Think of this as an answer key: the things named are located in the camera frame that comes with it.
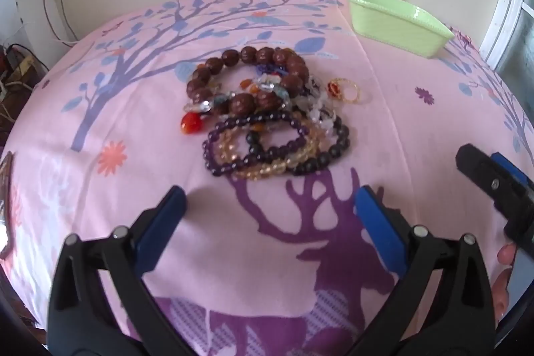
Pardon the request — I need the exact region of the gold ring with red flower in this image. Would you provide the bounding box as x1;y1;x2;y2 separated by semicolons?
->
326;77;374;106

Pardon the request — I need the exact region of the black bead bracelet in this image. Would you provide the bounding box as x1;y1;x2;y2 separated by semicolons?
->
245;114;352;176

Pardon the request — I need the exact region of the white clear bead bracelet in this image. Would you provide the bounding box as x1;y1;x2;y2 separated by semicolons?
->
291;77;339;132

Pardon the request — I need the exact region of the purple amethyst bead bracelet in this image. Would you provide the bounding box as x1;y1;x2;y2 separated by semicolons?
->
202;111;308;178

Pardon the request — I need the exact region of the red heart pendant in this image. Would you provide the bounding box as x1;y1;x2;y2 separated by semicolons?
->
180;112;204;134

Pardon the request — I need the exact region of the amber yellow bead bracelet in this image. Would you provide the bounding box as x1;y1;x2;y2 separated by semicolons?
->
219;117;328;182

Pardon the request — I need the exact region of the large brown wooden bead bracelet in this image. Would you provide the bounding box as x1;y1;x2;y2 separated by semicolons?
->
185;45;311;114

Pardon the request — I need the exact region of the multicolour crystal bead bracelet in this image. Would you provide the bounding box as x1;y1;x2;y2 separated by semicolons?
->
183;74;293;115

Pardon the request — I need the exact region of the person's hand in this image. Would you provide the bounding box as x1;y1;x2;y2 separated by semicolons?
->
492;244;517;323

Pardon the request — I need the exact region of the light green plastic basket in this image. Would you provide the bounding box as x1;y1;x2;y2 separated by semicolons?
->
347;0;454;58

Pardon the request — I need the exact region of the pink printed bed sheet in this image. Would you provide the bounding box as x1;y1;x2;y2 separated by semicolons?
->
1;0;533;355

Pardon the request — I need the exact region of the clutter pile at left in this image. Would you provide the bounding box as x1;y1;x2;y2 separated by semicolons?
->
1;43;50;147

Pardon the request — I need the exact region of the white window frame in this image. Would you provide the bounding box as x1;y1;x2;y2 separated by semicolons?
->
480;0;533;71

